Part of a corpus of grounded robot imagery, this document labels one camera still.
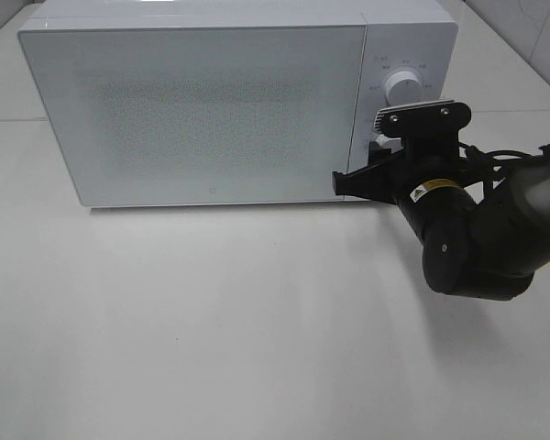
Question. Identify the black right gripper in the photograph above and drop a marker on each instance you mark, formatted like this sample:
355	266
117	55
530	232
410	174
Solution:
423	172

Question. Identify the white microwave door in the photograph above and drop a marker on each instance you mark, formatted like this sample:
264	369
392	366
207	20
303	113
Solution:
155	117

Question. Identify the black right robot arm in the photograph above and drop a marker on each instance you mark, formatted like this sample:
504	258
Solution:
483	218

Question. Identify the white microwave oven body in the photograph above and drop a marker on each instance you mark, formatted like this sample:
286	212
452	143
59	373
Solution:
418	35

